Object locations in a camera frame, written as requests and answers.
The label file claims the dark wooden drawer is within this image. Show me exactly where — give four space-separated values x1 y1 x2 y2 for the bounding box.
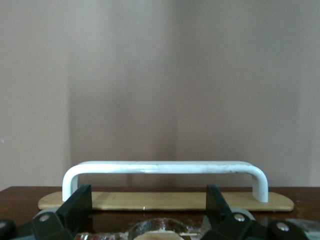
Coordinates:
0 186 320 240

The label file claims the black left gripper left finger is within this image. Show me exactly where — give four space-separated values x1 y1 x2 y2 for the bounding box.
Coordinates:
0 184 93 240

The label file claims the white drawer handle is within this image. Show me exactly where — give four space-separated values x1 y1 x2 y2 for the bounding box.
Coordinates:
61 160 270 203

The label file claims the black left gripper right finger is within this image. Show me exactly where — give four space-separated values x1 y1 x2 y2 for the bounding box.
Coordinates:
201 184 310 240

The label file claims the light wooden handle plate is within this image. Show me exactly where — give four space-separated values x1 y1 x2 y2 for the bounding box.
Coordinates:
37 191 295 212

